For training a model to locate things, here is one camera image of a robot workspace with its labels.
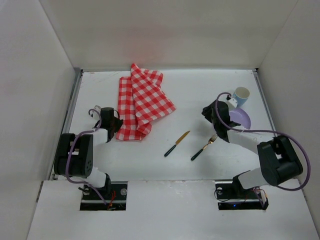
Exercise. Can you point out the right aluminium table rail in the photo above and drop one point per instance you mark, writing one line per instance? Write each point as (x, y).
(263, 97)

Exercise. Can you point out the gold fork green handle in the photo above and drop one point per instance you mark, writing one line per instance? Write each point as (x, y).
(210, 141)

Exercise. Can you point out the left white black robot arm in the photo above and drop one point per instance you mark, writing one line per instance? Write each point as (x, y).
(74, 157)

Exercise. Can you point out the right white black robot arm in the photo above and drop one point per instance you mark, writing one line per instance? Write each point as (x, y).
(278, 161)

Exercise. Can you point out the lilac plastic plate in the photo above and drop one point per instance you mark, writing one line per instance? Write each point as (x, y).
(239, 116)

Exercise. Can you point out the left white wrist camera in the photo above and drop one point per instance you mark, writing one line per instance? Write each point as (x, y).
(95, 112)

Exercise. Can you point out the light blue mug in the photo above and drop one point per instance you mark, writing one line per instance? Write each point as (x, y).
(241, 95)

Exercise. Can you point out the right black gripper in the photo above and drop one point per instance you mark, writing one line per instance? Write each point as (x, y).
(208, 114)

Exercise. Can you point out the red white checkered cloth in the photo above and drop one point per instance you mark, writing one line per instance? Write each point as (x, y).
(140, 102)

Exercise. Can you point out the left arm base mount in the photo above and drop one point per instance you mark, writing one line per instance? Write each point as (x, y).
(115, 200)

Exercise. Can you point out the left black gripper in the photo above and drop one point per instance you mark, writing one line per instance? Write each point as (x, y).
(117, 124)

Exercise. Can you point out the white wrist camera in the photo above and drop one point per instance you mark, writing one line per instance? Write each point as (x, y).
(231, 102)
(95, 112)

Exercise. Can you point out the gold knife green handle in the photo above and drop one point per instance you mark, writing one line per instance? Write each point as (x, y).
(176, 143)

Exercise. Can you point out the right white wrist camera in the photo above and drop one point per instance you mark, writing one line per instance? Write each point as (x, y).
(231, 102)

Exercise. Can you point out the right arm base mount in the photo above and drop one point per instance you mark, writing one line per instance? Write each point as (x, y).
(231, 196)

